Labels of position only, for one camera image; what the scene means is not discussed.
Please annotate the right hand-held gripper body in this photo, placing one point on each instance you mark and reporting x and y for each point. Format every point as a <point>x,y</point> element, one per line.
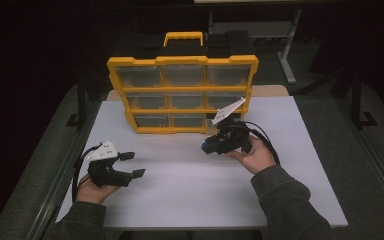
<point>235,136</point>

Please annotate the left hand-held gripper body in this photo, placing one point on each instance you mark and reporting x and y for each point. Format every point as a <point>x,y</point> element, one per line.
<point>101,173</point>

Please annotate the clear plastic drawer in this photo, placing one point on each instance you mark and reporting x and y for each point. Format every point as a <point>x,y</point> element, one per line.
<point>210,128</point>

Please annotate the yellow organizer case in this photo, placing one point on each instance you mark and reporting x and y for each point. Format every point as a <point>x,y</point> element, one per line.
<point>183,60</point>

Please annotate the person's left hand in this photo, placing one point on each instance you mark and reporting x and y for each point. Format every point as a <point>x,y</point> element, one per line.
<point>91,195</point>

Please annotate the person's right hand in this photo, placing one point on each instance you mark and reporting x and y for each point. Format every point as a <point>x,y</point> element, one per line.
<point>258,158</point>

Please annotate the grid of clear drawers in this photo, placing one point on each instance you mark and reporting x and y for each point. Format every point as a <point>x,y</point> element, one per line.
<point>183,76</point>

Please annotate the black metal stand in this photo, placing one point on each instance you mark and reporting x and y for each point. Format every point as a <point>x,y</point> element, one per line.
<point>356,100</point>
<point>81,100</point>

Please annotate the aluminium rail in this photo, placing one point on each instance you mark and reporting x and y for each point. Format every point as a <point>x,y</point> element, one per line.
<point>380,166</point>
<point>80,140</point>

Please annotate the white metal desk frame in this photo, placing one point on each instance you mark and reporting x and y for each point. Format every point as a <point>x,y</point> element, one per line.
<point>286,63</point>

